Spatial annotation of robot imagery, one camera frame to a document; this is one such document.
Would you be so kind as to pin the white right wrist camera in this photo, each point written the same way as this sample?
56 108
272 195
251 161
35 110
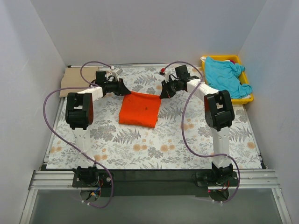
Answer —
167 75

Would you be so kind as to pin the floral patterned table mat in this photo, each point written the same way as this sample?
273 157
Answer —
133 147

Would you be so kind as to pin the aluminium frame rail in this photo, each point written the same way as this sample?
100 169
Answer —
250 179

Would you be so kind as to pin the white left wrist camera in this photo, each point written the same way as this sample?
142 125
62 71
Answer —
115 72

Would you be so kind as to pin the beige folded cloth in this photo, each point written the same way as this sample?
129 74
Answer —
72 78

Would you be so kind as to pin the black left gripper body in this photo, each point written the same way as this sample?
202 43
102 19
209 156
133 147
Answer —
120 87

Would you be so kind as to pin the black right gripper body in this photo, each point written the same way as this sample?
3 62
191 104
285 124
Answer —
168 87

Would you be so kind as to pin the orange t shirt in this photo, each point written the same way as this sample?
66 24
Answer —
140 109

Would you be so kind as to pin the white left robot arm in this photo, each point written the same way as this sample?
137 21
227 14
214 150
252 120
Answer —
79 116

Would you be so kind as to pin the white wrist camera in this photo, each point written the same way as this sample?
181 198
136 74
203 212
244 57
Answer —
167 75
115 72

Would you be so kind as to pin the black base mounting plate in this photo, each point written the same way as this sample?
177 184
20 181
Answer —
151 182

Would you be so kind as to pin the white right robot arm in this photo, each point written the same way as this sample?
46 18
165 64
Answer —
219 115

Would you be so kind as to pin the blue t shirt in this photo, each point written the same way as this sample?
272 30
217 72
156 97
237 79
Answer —
224 75

